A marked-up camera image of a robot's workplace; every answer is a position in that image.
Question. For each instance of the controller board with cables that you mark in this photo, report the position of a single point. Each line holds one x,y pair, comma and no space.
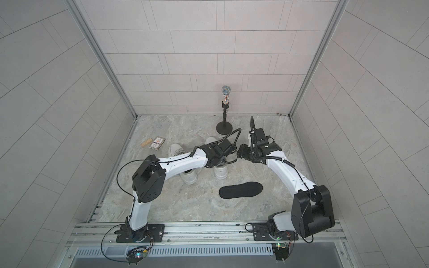
282,250
135,255

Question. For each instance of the black insole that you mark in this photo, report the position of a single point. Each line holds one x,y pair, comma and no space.
245,190

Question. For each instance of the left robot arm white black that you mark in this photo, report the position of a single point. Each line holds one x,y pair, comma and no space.
148,180

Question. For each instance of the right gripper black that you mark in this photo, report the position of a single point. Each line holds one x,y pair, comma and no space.
243,152

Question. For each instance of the small printed card box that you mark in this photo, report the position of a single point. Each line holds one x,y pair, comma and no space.
157,143

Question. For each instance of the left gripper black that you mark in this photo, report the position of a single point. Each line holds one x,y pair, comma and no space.
211,147

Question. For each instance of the aluminium mounting rail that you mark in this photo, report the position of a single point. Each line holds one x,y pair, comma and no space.
175,233

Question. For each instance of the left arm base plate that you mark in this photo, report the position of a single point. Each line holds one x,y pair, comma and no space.
127,235

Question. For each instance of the right controller board with cables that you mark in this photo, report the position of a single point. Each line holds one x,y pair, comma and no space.
282,250

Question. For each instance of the small wooden block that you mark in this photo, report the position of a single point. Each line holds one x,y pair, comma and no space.
147,142

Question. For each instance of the white sneaker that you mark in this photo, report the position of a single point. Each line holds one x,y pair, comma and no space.
220,171
182,167

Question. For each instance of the black stand with microphone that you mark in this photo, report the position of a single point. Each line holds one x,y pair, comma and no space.
225,127

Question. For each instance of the left controller board with cables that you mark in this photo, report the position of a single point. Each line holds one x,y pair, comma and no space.
135,255

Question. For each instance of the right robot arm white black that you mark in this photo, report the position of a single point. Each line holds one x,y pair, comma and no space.
312,210

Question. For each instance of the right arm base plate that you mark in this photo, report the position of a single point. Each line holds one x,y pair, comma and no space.
261,231

